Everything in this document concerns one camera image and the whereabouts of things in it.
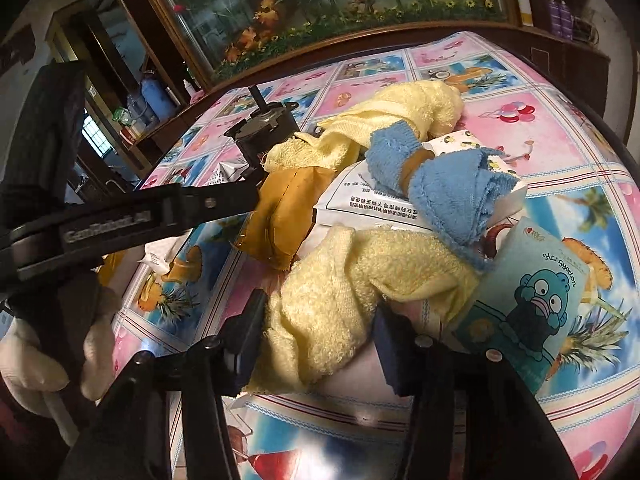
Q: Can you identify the yellow towel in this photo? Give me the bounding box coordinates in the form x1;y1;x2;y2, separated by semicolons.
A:
265;80;463;172
244;226;480;393

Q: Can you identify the teal Hangyodon tissue pack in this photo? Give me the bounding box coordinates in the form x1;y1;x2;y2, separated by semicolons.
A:
452;217;590;393

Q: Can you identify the mustard yellow cloth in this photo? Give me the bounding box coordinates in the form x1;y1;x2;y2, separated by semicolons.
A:
235;166;336;271

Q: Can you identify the blue towel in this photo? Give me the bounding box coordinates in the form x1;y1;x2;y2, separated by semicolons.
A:
364;122;518;272

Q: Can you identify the white gloved hand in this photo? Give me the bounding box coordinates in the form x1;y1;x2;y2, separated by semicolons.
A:
1;276;122;446

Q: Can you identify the colourful printed tablecloth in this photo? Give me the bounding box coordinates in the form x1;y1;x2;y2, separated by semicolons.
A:
113;32;639;479

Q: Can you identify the silver foil sachet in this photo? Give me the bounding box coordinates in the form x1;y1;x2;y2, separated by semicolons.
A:
213;156;250;184

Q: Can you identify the blue water jug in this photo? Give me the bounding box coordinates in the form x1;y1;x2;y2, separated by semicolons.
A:
141;72;176;122

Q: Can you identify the black electric motor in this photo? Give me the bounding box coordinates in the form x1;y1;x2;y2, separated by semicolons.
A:
224;84;298;169

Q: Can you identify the purple spray bottle right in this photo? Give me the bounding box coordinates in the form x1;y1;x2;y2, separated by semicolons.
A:
559;0;574;41

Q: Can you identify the purple spray bottle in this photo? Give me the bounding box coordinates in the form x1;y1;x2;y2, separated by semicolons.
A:
559;0;574;41
548;0;563;37

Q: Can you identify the purple spray bottle left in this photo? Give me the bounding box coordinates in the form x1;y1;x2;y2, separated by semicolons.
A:
548;0;563;37

